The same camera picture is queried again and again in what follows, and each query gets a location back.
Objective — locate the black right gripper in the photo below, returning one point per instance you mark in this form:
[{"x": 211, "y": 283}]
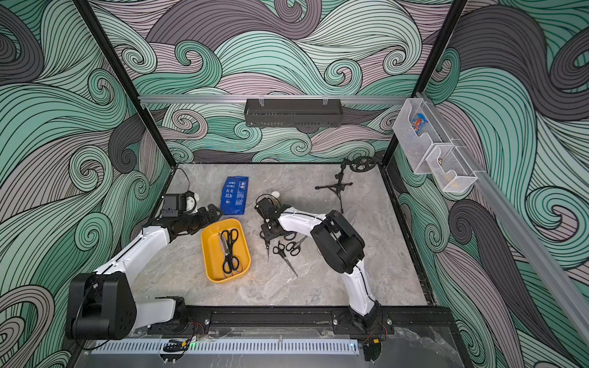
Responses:
[{"x": 268, "y": 228}]

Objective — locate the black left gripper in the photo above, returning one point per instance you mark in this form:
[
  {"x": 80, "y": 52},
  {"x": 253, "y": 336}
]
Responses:
[{"x": 205, "y": 219}]

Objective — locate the yellow storage box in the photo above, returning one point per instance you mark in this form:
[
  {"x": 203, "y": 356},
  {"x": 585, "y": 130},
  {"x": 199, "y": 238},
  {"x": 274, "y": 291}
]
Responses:
[{"x": 225, "y": 251}]

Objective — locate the long thin black scissors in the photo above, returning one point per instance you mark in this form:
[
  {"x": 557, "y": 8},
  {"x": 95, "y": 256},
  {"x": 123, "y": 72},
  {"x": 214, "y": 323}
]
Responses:
[{"x": 280, "y": 250}]

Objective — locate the small black scissors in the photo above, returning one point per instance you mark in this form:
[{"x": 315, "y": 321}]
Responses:
[{"x": 294, "y": 247}]

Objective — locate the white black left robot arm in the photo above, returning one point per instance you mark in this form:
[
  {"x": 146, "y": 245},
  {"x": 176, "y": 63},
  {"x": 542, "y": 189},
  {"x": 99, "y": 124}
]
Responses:
[{"x": 101, "y": 305}]

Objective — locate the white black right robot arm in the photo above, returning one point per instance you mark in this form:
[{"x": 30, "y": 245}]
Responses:
[{"x": 340, "y": 245}]

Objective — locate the blue wet wipes pack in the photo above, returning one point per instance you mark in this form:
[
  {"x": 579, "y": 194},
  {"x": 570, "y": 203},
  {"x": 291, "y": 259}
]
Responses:
[{"x": 234, "y": 195}]

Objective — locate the black mini tripod stand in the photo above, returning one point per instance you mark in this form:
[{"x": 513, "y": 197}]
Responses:
[{"x": 361, "y": 164}]

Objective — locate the colourful item in bin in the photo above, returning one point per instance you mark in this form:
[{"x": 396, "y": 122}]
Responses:
[{"x": 419, "y": 122}]

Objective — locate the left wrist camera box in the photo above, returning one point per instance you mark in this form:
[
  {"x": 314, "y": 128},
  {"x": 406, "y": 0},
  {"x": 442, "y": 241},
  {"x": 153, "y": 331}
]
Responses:
[{"x": 174, "y": 205}]

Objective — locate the black wall mounted tray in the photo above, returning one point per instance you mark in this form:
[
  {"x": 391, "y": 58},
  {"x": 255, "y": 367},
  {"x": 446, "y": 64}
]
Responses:
[{"x": 298, "y": 114}]

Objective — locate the aluminium rail back wall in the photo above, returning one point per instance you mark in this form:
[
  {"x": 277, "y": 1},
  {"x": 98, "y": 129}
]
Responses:
[{"x": 243, "y": 98}]

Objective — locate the aluminium rail wall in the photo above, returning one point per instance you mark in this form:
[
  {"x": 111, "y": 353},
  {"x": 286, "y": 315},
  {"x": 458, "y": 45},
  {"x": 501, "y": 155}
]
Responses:
[
  {"x": 243, "y": 98},
  {"x": 562, "y": 288}
]

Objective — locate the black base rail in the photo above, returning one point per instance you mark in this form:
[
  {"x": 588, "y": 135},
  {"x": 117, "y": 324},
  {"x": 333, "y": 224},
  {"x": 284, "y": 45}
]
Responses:
[{"x": 337, "y": 319}]

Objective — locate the white slotted cable duct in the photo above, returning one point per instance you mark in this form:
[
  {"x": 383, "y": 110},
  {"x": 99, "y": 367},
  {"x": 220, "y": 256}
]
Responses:
[{"x": 237, "y": 347}]

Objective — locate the large clear wall bin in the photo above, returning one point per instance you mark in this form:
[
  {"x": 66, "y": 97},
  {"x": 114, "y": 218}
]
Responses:
[{"x": 417, "y": 147}]

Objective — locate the black corner frame post left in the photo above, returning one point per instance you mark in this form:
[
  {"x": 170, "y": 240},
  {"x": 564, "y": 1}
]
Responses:
[{"x": 100, "y": 36}]

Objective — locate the black corner frame post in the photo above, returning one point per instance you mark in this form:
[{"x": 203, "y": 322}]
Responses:
[
  {"x": 436, "y": 21},
  {"x": 100, "y": 36}
]

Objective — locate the small clear wall bin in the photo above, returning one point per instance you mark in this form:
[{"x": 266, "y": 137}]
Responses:
[{"x": 450, "y": 171}]

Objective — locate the black corner frame post right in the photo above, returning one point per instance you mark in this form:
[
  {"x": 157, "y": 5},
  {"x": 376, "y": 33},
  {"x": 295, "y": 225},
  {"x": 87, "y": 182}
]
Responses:
[{"x": 436, "y": 21}]

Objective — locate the aluminium rail right wall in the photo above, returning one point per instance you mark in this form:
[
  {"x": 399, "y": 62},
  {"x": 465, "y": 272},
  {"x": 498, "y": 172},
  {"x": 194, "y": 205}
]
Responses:
[{"x": 562, "y": 288}]

